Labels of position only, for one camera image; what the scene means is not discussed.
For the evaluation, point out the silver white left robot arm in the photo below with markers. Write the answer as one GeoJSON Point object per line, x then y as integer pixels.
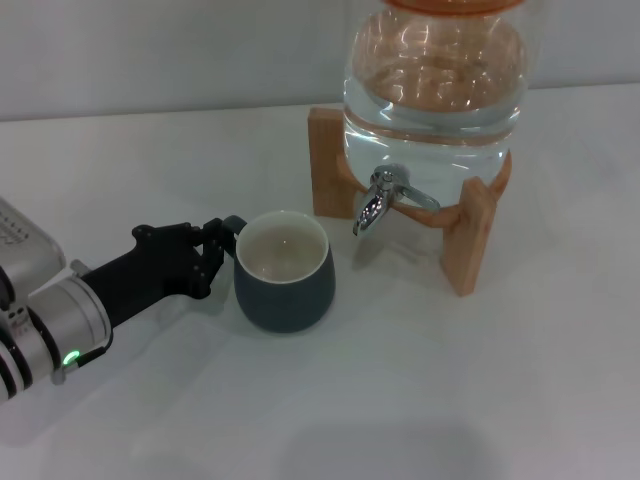
{"type": "Point", "coordinates": [60, 325]}

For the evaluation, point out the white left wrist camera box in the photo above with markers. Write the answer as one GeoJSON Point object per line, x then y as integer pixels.
{"type": "Point", "coordinates": [25, 235]}

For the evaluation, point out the wooden dispenser stand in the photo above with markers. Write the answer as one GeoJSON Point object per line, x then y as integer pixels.
{"type": "Point", "coordinates": [327, 165]}

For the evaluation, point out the glass water dispenser jar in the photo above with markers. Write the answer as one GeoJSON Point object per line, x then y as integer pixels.
{"type": "Point", "coordinates": [435, 125]}

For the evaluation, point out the chrome faucet with lever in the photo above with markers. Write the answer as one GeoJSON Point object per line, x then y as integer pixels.
{"type": "Point", "coordinates": [372, 205]}

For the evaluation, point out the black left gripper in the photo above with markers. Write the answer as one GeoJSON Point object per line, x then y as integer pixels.
{"type": "Point", "coordinates": [150, 270]}

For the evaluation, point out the black ceramic cup white inside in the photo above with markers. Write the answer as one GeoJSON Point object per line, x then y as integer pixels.
{"type": "Point", "coordinates": [285, 300]}

